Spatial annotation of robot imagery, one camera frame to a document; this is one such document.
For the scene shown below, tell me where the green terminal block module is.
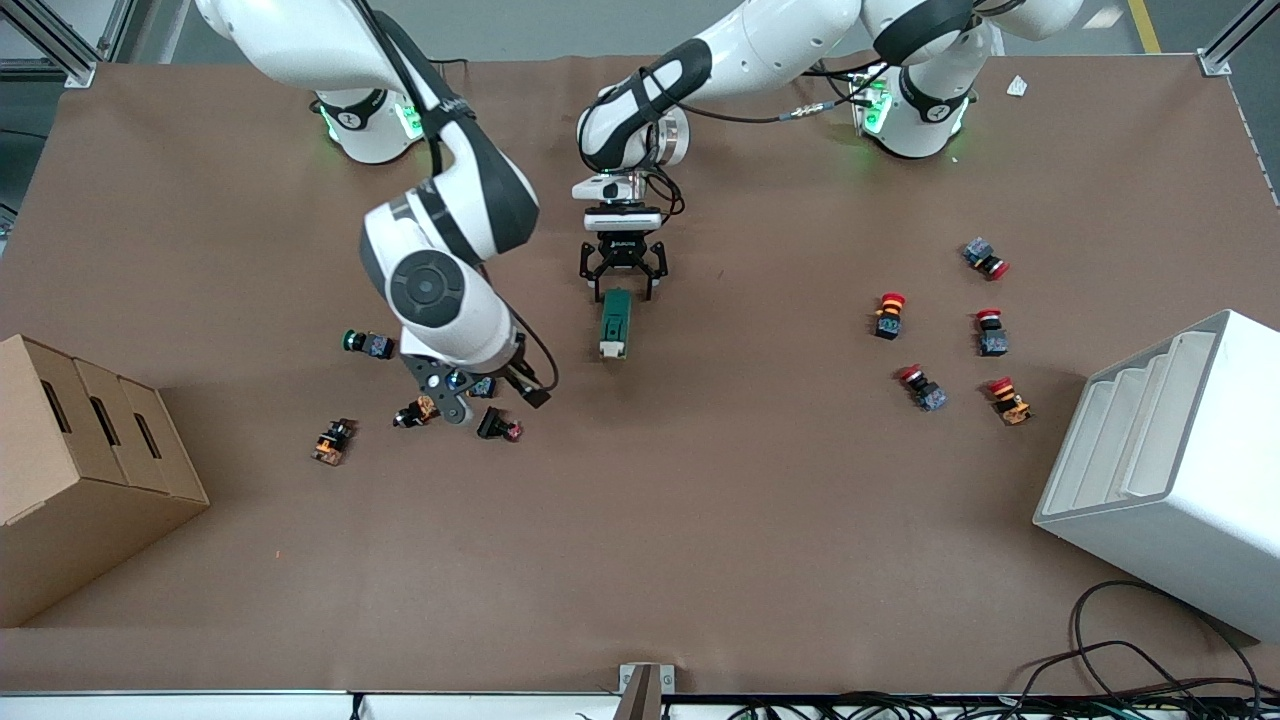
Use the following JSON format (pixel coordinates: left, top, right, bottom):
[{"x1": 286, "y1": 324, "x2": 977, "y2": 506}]
[{"x1": 597, "y1": 287, "x2": 633, "y2": 361}]

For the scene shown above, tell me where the brown stepped cardboard box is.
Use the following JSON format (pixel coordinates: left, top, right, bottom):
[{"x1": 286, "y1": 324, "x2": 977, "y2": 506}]
[{"x1": 0, "y1": 334, "x2": 211, "y2": 629}]

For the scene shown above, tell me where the white stepped box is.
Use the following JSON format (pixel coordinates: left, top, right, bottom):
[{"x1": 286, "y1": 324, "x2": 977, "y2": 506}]
[{"x1": 1033, "y1": 309, "x2": 1280, "y2": 643}]

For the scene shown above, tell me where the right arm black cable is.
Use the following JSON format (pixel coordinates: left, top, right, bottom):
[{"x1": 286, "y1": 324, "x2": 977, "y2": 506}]
[{"x1": 505, "y1": 305, "x2": 561, "y2": 401}]

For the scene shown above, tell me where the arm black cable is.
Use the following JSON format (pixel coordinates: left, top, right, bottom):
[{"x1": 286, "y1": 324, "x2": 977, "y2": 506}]
[
  {"x1": 505, "y1": 305, "x2": 561, "y2": 401},
  {"x1": 685, "y1": 60, "x2": 893, "y2": 126}
]

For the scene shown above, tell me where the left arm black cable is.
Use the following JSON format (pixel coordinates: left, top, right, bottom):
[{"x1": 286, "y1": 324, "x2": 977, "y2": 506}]
[{"x1": 685, "y1": 60, "x2": 893, "y2": 126}]

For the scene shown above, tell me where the grey metal bracket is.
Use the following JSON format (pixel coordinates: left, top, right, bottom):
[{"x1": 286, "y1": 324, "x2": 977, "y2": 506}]
[{"x1": 618, "y1": 663, "x2": 676, "y2": 720}]

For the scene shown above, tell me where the white table edge rail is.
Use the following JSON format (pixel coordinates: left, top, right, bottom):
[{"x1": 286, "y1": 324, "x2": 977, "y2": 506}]
[{"x1": 0, "y1": 690, "x2": 621, "y2": 720}]

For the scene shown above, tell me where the aluminium frame profile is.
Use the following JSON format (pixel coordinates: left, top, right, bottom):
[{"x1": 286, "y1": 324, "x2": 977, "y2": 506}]
[
  {"x1": 0, "y1": 0, "x2": 136, "y2": 89},
  {"x1": 1198, "y1": 0, "x2": 1280, "y2": 77}
]

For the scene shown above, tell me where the black looped cable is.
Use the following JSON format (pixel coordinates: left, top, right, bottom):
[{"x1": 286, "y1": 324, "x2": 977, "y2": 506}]
[{"x1": 1020, "y1": 580, "x2": 1266, "y2": 706}]

